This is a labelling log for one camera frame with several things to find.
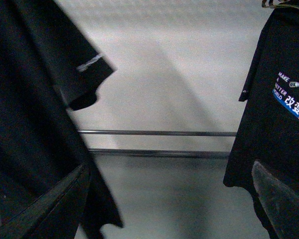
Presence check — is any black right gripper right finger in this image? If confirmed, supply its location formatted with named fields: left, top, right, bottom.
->
left=252, top=160, right=299, bottom=239

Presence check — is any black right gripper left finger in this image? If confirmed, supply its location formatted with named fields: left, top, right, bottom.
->
left=0, top=164, right=90, bottom=239

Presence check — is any black t-shirt with white stripe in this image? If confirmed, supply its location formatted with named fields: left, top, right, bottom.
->
left=0, top=0, right=124, bottom=239

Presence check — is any black t-shirt with printed logo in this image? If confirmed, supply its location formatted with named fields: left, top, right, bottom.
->
left=223, top=0, right=299, bottom=239

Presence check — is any grey metal drying rack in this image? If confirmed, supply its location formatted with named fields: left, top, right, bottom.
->
left=79, top=129, right=236, bottom=159

